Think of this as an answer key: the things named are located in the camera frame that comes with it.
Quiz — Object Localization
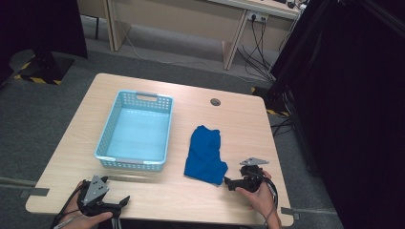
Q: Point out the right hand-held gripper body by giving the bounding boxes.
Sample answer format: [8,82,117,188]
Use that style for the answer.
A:
[238,156,270,194]

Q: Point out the light blue plastic basket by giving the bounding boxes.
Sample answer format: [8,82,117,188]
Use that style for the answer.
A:
[94,89,175,173]

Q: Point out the large black curtain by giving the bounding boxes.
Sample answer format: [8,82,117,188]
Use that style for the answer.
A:
[266,0,405,229]

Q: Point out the grey tape strip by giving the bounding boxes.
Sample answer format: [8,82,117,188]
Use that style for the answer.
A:
[280,206,302,221]
[18,187,51,198]

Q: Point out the person's right hand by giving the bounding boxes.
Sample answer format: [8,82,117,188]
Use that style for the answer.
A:
[234,169,283,229]

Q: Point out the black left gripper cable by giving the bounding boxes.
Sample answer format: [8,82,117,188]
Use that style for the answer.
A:
[49,179,88,229]

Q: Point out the yellow black hazard tape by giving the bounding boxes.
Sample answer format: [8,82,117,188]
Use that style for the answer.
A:
[250,86,291,118]

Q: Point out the blue cloth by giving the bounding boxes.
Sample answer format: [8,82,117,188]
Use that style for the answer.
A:
[183,124,229,186]

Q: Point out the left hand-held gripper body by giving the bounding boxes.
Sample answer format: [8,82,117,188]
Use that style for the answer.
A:
[76,175,113,218]

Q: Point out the small black curtain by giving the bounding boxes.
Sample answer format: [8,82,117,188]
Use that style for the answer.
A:
[0,0,89,88]

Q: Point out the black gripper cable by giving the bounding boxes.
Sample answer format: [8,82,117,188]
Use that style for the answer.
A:
[261,175,280,225]
[49,179,88,229]

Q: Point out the bundle of black cables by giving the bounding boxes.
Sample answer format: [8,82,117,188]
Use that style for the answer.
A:
[236,14,275,83]

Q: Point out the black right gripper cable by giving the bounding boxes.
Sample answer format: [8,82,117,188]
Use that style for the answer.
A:
[261,175,280,225]

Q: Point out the beige wooden desk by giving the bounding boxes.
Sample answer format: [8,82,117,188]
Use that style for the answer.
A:
[76,0,302,72]

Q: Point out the black floor cables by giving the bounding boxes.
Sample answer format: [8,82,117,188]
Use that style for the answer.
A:
[270,116,296,138]

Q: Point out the black stand base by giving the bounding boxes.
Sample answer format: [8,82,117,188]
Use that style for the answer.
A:
[12,47,76,86]

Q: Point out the person's left hand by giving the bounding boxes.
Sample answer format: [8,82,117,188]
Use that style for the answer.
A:
[62,180,115,229]

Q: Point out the white power strip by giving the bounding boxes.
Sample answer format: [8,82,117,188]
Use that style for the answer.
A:
[246,10,270,24]

